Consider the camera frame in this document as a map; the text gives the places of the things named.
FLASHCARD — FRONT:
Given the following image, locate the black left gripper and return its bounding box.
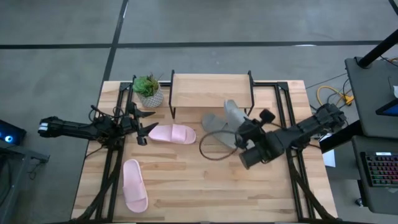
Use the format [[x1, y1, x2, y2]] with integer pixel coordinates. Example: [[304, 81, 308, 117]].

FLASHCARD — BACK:
[[119, 101, 159, 146]]

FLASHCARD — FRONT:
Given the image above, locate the pink slide sandal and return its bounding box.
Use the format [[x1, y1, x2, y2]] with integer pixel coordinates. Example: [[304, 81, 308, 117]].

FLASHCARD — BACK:
[[148, 123, 197, 145], [122, 159, 149, 214]]

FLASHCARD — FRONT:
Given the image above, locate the triangle patterned plant pot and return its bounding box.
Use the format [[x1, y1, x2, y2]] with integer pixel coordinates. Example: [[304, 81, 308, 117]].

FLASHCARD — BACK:
[[136, 85, 165, 109]]

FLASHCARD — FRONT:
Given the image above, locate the green succulent plant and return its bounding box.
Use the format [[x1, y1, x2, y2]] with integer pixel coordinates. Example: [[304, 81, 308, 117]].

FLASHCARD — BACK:
[[132, 73, 162, 98]]

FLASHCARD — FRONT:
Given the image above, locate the white paper sheet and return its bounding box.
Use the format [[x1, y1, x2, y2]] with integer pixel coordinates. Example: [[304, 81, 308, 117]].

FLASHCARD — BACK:
[[322, 149, 336, 168]]

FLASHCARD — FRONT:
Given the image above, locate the grey desk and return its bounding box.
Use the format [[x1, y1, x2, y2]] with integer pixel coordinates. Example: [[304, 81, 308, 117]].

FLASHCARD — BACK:
[[351, 136, 398, 215], [344, 57, 398, 139]]

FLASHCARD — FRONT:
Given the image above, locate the black computer with blue light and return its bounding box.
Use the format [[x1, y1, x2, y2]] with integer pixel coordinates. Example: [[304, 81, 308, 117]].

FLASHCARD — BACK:
[[0, 119, 27, 146]]

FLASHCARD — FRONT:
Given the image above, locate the backlit black keyboard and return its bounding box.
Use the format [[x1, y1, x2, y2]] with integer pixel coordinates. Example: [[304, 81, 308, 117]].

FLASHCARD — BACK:
[[360, 151, 398, 188]]

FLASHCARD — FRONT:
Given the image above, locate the dark metal cart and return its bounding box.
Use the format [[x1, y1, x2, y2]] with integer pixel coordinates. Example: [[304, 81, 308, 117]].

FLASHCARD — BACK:
[[0, 139, 50, 224]]

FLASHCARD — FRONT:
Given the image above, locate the blue screen tablet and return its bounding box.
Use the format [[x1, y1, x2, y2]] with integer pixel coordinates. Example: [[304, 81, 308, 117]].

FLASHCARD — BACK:
[[375, 98, 398, 118]]

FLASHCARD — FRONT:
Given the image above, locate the black pole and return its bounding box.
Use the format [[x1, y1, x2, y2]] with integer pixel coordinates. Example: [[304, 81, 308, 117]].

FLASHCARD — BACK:
[[356, 29, 398, 68]]

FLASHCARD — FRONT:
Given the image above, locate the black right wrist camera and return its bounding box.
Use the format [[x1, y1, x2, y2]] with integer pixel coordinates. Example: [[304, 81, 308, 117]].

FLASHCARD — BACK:
[[259, 108, 277, 125]]

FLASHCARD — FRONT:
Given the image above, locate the black right arm cable loop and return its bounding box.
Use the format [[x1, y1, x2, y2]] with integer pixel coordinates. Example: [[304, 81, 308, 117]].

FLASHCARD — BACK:
[[198, 129, 246, 162]]

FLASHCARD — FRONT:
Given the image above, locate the wooden shelf with black frame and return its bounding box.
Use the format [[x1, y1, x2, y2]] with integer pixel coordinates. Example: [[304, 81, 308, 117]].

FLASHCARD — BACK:
[[169, 70, 256, 119]]

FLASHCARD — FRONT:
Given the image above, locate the yellow cable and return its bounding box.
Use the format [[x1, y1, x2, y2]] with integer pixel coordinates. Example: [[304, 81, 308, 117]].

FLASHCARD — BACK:
[[316, 85, 354, 106]]

